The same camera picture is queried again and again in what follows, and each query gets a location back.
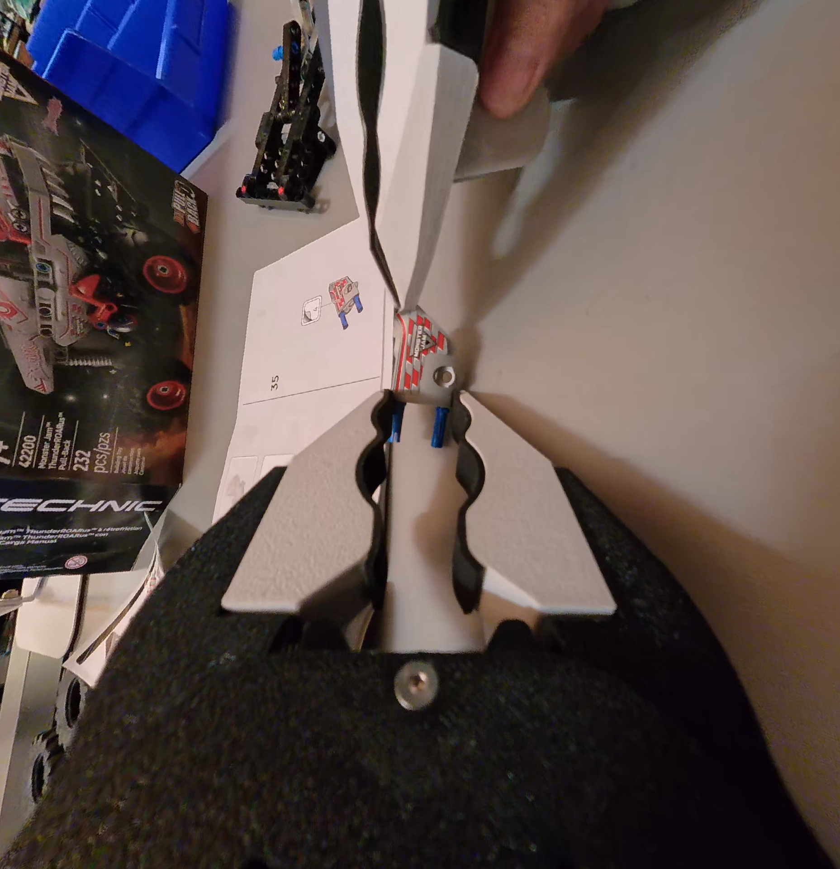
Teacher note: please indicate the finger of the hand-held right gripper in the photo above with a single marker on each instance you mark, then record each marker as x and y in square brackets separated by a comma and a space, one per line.
[433, 136]
[348, 68]

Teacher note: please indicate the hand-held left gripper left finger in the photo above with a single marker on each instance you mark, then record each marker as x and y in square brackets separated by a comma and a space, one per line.
[304, 536]

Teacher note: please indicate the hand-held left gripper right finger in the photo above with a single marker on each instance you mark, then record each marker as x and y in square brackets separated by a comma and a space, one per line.
[535, 536]

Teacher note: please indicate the grey toy panel piece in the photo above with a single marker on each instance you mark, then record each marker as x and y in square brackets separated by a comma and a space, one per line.
[430, 387]

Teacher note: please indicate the red grey sticker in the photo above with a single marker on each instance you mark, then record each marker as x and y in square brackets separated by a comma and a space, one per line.
[416, 339]

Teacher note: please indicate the grey desk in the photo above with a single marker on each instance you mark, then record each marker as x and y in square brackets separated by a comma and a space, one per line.
[664, 339]

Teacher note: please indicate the person's right hand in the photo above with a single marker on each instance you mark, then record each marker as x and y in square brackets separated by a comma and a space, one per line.
[528, 47]

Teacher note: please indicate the open white instruction booklet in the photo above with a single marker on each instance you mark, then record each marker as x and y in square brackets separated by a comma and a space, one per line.
[311, 326]

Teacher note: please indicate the blue storage bin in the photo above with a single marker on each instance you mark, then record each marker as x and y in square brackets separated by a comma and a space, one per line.
[121, 68]

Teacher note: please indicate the black toy set box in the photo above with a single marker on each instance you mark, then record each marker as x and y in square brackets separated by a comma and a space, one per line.
[87, 339]

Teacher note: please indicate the black toy chassis frame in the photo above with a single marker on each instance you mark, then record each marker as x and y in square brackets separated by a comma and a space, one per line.
[284, 149]

